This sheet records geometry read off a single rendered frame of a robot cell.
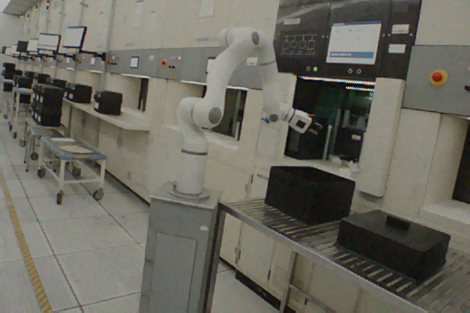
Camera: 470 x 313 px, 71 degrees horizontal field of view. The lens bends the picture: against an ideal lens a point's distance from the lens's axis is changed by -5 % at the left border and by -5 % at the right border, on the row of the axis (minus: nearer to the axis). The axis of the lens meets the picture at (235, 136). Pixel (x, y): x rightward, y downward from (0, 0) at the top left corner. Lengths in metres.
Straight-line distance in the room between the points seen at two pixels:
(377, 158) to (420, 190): 0.23
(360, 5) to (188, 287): 1.56
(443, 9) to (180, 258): 1.53
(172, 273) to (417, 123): 1.23
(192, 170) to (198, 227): 0.24
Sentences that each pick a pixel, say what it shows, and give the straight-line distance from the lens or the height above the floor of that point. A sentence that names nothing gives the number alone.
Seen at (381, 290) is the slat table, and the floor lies 0.75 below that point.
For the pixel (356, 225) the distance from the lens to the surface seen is 1.22.
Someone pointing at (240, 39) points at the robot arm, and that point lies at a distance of 1.52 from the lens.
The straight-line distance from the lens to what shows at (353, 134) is 2.38.
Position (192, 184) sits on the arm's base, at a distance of 1.49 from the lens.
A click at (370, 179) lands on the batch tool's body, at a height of 0.94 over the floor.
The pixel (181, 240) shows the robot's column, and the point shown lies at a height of 0.59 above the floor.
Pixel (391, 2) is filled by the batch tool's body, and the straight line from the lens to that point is 1.83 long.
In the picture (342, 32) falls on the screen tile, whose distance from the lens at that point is 1.91.
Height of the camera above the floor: 1.21
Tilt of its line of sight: 7 degrees down
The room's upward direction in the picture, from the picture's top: 9 degrees clockwise
